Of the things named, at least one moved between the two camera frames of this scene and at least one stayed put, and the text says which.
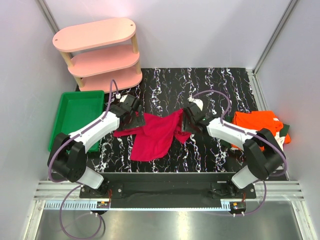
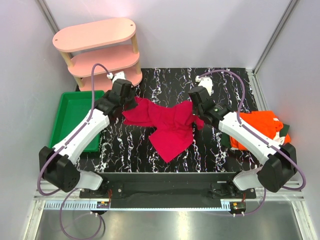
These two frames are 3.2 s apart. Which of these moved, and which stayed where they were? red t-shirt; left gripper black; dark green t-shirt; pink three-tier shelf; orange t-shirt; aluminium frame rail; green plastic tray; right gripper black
Moved: right gripper black; red t-shirt; left gripper black
Stayed: orange t-shirt; green plastic tray; pink three-tier shelf; dark green t-shirt; aluminium frame rail
